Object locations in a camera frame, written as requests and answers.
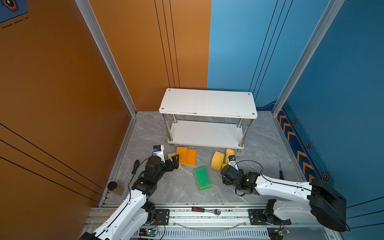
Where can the green sponge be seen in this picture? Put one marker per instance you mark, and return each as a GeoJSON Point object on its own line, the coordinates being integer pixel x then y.
{"type": "Point", "coordinates": [205, 188]}
{"type": "Point", "coordinates": [202, 177]}

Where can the brown jar black lid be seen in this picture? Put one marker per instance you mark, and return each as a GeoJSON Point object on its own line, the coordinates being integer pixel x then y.
{"type": "Point", "coordinates": [115, 188]}

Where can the right green circuit board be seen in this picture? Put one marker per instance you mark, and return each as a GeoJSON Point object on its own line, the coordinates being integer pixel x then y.
{"type": "Point", "coordinates": [277, 233]}

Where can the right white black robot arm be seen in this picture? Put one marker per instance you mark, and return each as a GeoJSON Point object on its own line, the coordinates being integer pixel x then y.
{"type": "Point", "coordinates": [308, 202]}

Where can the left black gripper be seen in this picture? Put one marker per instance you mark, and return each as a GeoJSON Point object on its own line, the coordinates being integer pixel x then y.
{"type": "Point", "coordinates": [170, 167]}

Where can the orange sponge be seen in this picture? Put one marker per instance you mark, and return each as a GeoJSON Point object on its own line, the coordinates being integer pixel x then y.
{"type": "Point", "coordinates": [182, 152]}
{"type": "Point", "coordinates": [191, 157]}

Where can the green circuit board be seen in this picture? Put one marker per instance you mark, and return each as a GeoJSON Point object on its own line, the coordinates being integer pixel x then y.
{"type": "Point", "coordinates": [277, 233]}
{"type": "Point", "coordinates": [147, 233]}

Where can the white two-tier shelf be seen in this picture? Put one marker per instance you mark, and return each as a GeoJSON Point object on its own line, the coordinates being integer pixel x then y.
{"type": "Point", "coordinates": [213, 104]}

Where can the tan cellulose sponge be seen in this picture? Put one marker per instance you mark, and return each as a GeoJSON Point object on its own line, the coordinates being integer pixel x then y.
{"type": "Point", "coordinates": [229, 154]}
{"type": "Point", "coordinates": [217, 161]}

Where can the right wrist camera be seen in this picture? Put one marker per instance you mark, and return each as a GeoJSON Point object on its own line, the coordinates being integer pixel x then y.
{"type": "Point", "coordinates": [232, 161]}

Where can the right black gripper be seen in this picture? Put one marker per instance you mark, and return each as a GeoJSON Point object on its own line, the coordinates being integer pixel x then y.
{"type": "Point", "coordinates": [225, 181]}

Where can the green sponge bottom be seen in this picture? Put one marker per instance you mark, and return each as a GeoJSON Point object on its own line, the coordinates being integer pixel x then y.
{"type": "Point", "coordinates": [205, 188]}

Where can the black yellow screwdriver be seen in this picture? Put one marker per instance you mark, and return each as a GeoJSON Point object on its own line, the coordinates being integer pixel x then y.
{"type": "Point", "coordinates": [136, 166]}

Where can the green sponge top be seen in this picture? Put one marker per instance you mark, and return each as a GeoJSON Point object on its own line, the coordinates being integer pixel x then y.
{"type": "Point", "coordinates": [202, 177]}

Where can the red handled ratchet wrench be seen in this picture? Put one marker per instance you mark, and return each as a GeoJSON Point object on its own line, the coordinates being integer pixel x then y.
{"type": "Point", "coordinates": [216, 212]}

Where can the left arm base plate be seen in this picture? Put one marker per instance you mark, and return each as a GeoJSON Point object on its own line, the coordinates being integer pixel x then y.
{"type": "Point", "coordinates": [158, 215]}

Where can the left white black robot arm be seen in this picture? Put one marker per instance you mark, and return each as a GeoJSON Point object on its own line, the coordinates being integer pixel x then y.
{"type": "Point", "coordinates": [135, 210]}

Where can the black screwdriver right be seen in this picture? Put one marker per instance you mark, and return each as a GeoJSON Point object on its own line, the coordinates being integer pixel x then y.
{"type": "Point", "coordinates": [281, 172]}

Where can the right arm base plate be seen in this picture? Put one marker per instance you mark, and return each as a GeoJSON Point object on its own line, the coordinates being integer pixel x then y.
{"type": "Point", "coordinates": [257, 217]}

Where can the pale yellow sponge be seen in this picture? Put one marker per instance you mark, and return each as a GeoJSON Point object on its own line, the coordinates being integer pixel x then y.
{"type": "Point", "coordinates": [170, 157]}

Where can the left green circuit board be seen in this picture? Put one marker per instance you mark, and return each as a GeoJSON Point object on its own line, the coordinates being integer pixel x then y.
{"type": "Point", "coordinates": [147, 233]}

